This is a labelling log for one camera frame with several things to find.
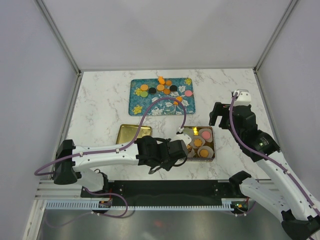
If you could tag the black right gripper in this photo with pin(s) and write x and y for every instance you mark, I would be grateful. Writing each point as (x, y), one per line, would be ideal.
(218, 110)

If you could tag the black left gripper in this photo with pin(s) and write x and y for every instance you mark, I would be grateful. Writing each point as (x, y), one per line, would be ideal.
(166, 166)

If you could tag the orange flower cookie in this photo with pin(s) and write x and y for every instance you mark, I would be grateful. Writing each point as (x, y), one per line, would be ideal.
(197, 142)

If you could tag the metal tongs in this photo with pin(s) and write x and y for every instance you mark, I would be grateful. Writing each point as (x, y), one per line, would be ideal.
(154, 170)

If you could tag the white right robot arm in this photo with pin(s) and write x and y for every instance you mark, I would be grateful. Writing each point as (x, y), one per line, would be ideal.
(295, 207)

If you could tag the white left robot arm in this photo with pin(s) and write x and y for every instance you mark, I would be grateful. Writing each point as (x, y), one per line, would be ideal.
(75, 163)

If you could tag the white paper cup top-right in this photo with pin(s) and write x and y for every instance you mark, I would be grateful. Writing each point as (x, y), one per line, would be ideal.
(206, 129)

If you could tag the gold tin lid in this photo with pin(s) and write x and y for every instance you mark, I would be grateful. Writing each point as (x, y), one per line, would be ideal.
(127, 132)

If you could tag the white paper cup centre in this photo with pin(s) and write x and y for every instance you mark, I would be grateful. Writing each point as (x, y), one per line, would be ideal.
(192, 141)

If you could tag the dark cookie tin box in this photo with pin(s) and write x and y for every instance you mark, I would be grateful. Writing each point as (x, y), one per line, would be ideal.
(212, 145)

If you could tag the white paper cup bottom-left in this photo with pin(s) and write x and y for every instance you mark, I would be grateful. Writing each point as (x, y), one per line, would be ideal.
(191, 153)

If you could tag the white paper cup bottom-right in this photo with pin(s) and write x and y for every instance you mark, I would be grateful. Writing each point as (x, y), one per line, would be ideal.
(209, 149)

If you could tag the pink round cookie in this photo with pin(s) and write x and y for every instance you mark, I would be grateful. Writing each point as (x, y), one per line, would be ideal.
(188, 93)

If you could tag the orange fish cookie centre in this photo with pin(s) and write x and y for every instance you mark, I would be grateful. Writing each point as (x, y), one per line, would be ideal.
(178, 100)

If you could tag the orange fish cookie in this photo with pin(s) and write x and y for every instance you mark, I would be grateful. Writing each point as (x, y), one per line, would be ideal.
(161, 80)
(178, 100)

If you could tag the black round cookie right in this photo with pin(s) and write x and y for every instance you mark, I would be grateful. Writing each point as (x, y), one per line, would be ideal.
(173, 88)

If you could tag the black round cookie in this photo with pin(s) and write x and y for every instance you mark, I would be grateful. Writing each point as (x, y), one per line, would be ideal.
(173, 88)
(152, 90)

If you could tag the green round cookie tray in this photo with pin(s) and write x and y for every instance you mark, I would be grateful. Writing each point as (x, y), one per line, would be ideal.
(144, 94)

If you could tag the teal floral tray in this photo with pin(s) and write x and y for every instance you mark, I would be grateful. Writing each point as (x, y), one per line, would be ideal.
(138, 105)

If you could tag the black round cookie left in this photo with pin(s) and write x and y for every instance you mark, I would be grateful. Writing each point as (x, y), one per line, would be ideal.
(152, 90)

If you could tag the orange fish cookie top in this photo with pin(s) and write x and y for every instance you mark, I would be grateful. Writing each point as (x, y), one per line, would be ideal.
(161, 80)

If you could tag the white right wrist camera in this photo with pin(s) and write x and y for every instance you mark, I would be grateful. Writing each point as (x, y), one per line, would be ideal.
(243, 97)

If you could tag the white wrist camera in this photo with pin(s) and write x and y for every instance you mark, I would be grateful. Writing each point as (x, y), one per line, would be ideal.
(243, 97)
(185, 138)

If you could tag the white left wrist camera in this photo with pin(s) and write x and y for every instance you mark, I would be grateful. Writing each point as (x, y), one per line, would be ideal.
(185, 138)

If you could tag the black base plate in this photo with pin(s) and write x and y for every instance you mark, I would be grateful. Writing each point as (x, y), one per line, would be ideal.
(172, 192)

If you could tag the aluminium frame rail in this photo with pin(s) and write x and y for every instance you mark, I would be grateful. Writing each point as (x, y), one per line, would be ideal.
(47, 190)

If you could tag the white slotted cable duct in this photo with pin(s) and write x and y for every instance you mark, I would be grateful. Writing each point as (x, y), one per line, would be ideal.
(97, 205)

